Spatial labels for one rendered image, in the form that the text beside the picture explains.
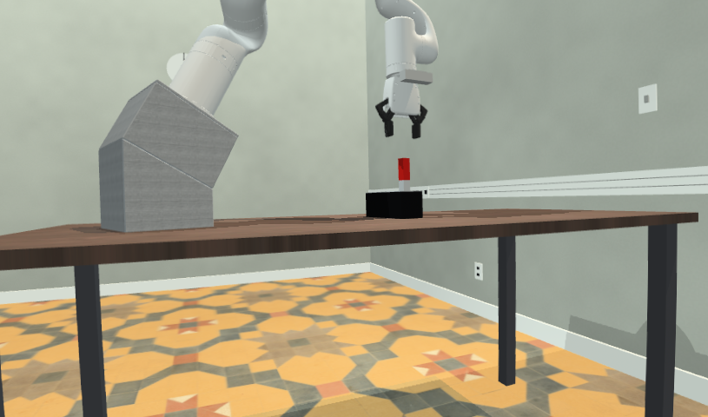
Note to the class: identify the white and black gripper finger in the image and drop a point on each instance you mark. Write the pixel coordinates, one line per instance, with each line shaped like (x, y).
(386, 118)
(417, 120)

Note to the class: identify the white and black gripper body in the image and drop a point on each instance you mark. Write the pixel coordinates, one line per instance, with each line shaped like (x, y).
(403, 98)

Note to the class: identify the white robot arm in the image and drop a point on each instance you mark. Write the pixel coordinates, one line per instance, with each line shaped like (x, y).
(217, 53)

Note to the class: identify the red and grey square pin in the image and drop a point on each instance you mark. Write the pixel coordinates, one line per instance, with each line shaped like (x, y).
(404, 174)

